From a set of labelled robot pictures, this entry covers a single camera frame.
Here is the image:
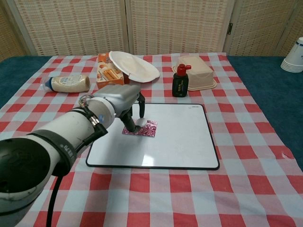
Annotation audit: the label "red white checkered tablecloth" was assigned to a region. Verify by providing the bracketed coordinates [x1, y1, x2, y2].
[0, 53, 303, 227]

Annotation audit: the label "woven bamboo folding screen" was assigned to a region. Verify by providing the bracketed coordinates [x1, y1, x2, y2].
[0, 0, 303, 57]

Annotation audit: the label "pink patterned packet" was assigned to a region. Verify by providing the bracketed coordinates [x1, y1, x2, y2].
[121, 120, 159, 138]

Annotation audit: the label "dark blue table cover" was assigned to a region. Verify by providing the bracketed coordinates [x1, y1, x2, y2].
[0, 55, 303, 152]

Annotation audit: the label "black ink bottle red cap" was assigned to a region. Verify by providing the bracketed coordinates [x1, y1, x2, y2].
[172, 63, 192, 98]

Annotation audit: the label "white paper plate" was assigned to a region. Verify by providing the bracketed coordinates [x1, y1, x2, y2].
[108, 51, 160, 83]

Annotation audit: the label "white cutting board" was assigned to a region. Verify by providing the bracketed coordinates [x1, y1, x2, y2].
[85, 103, 220, 171]

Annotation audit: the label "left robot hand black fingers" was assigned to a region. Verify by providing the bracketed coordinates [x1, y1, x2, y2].
[93, 84, 146, 133]

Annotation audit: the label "orange snack box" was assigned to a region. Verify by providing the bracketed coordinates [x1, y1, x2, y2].
[96, 52, 131, 89]

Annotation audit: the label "beige takeaway food container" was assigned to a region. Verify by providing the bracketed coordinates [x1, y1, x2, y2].
[171, 55, 218, 91]

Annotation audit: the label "mayonnaise squeeze bottle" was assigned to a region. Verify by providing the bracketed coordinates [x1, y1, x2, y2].
[41, 74, 91, 93]

